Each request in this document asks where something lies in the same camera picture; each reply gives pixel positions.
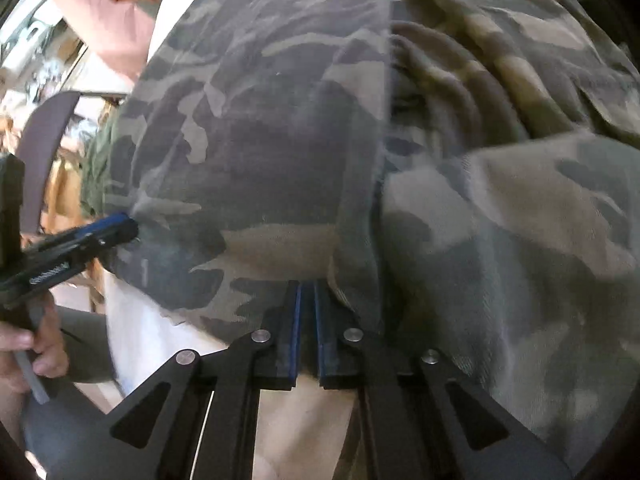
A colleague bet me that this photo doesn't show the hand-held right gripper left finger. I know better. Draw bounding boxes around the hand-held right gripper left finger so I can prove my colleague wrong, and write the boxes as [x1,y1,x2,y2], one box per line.
[107,280,303,480]

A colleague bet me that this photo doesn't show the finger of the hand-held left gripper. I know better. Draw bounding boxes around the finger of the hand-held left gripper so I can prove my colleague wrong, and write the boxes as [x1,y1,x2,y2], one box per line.
[55,212,139,267]

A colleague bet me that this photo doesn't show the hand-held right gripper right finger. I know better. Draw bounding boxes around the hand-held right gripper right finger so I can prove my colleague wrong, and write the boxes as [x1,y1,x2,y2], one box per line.
[312,280,573,480]

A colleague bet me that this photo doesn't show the camouflage pants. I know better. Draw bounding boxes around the camouflage pants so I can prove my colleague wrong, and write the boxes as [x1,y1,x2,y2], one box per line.
[102,0,640,480]

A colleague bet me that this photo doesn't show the person's left hand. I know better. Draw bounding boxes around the person's left hand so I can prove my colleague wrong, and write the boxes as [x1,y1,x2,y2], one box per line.
[0,290,69,396]

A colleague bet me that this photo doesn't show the wooden chair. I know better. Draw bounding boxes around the wooden chair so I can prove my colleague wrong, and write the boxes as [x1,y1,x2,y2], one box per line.
[42,155,86,241]

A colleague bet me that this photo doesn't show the green blanket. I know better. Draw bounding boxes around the green blanket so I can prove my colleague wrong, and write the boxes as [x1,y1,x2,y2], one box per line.
[79,107,123,218]

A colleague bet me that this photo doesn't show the white bear-print bed sheet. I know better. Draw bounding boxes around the white bear-print bed sheet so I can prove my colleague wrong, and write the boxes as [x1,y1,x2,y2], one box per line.
[102,0,363,480]

